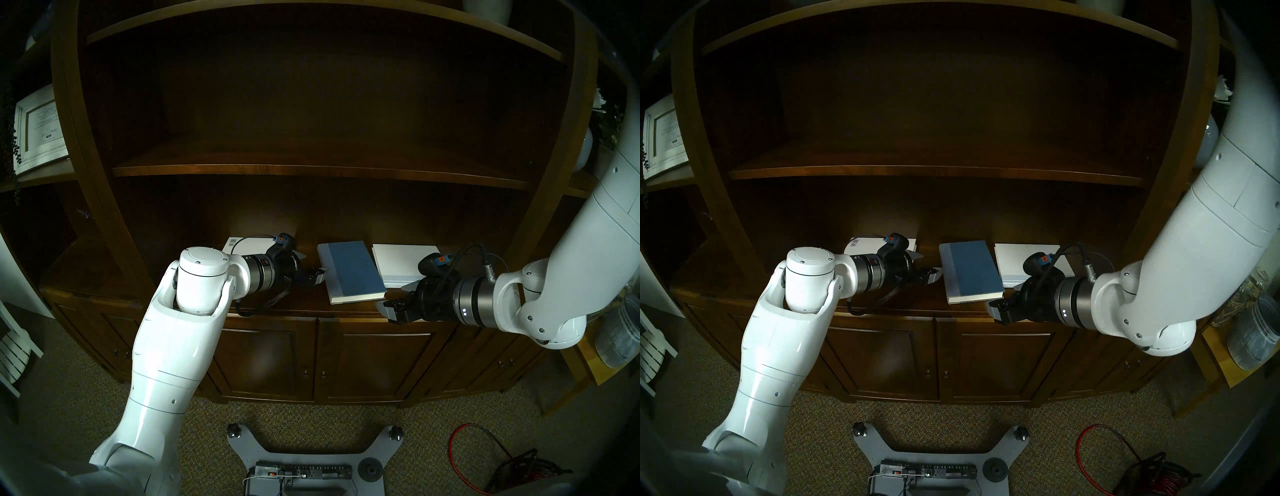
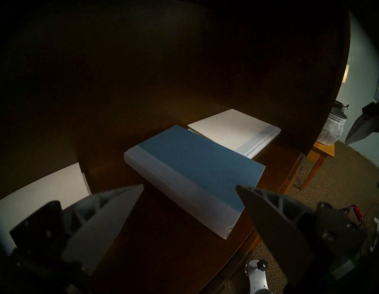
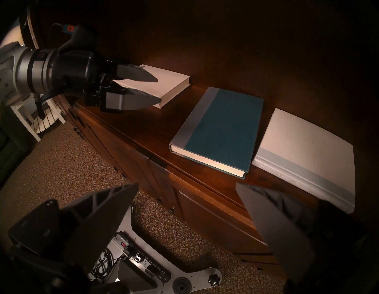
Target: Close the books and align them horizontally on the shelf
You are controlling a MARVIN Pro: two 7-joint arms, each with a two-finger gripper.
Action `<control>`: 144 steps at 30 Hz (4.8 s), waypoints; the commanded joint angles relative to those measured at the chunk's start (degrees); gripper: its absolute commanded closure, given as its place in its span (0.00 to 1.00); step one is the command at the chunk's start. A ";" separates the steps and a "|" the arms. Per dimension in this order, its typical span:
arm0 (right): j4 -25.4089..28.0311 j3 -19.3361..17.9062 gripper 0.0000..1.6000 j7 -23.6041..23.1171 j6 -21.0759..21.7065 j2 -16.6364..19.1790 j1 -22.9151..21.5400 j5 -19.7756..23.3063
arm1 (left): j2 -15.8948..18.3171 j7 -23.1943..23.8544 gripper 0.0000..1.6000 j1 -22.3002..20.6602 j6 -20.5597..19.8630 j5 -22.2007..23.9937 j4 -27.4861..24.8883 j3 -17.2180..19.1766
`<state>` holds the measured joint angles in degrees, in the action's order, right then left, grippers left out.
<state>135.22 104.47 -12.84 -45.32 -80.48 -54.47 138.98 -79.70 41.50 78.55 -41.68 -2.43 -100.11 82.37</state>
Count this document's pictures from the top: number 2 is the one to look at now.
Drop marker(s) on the dark wooden bookshelf cabinet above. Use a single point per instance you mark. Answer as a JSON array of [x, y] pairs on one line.
[[177, 59]]

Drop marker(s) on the white book with grey spine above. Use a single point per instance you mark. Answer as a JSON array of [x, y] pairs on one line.
[[234, 127]]

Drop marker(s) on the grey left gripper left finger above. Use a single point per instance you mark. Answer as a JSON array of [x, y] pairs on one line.
[[100, 225]]

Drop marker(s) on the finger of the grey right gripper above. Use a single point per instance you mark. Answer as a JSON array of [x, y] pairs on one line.
[[364, 124]]

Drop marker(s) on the white book with barcode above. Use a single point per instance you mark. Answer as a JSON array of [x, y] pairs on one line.
[[44, 189]]

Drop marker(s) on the blue hardcover book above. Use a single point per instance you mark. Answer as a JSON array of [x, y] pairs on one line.
[[201, 163]]

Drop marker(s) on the grey ribbed bucket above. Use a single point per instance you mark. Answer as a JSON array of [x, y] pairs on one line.
[[331, 127]]

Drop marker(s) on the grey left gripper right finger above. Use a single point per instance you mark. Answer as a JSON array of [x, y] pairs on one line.
[[281, 234]]

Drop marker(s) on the table lamp with white shade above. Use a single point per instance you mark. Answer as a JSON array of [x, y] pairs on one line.
[[345, 74]]

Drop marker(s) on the light wooden side table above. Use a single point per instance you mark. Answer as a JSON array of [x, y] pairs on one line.
[[321, 151]]

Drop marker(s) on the black star knob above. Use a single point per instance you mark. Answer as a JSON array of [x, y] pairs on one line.
[[262, 264]]

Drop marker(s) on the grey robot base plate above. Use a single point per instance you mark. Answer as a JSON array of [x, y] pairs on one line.
[[257, 281]]

